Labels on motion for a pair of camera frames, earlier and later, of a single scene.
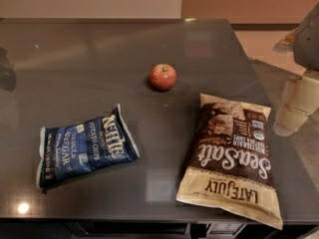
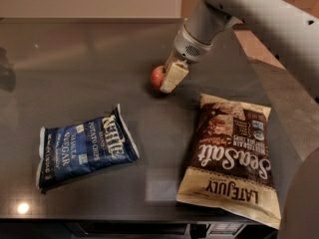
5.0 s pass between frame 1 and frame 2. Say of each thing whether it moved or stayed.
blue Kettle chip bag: stayed
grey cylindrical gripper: moved
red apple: stayed
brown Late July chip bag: stayed
